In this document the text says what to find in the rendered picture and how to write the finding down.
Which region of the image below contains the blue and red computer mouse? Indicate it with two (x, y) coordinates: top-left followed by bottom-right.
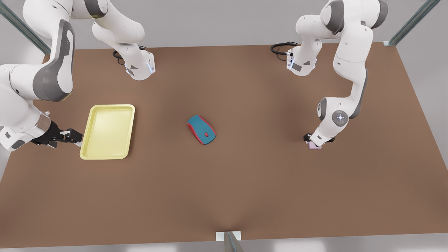
(187, 114), (217, 145)

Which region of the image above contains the silver frame post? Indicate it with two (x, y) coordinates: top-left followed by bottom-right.
(0, 3), (51, 55)
(383, 0), (441, 47)
(216, 231), (245, 252)

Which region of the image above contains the yellow rectangular tray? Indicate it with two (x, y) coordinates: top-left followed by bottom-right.
(79, 104), (135, 160)

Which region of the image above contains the black cable loop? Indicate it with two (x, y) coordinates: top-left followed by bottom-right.
(113, 45), (147, 65)
(271, 42), (299, 62)

